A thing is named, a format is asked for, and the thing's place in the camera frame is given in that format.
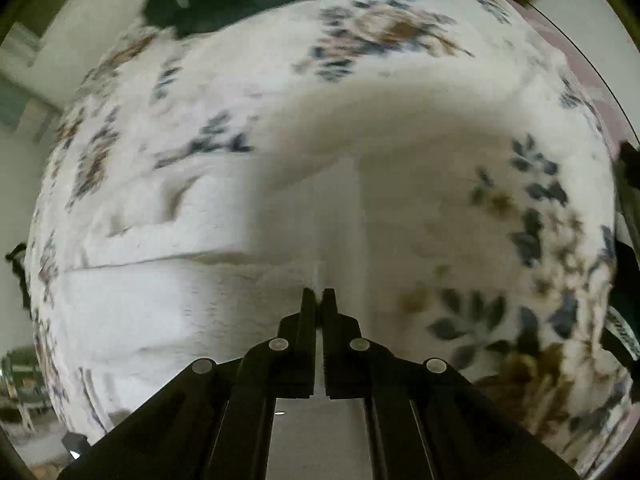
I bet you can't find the teal shoe rack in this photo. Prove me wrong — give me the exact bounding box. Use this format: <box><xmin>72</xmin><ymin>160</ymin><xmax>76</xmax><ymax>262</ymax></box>
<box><xmin>1</xmin><ymin>347</ymin><xmax>52</xmax><ymax>434</ymax></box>

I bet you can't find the pink bed sheet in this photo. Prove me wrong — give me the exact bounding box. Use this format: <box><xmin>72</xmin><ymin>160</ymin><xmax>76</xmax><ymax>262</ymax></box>
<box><xmin>506</xmin><ymin>0</ymin><xmax>639</xmax><ymax>156</ymax></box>

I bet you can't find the black garment on rack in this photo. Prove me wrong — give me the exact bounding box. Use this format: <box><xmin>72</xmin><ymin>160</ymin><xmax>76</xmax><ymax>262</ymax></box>
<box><xmin>4</xmin><ymin>242</ymin><xmax>32</xmax><ymax>312</ymax></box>

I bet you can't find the white knitted sweater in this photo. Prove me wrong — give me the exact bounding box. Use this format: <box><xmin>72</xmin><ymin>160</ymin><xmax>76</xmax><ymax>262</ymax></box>
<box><xmin>54</xmin><ymin>82</ymin><xmax>515</xmax><ymax>432</ymax></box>

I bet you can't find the floral bed blanket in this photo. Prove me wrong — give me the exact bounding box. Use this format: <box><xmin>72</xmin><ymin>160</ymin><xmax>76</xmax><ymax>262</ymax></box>
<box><xmin>27</xmin><ymin>0</ymin><xmax>634</xmax><ymax>479</ymax></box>

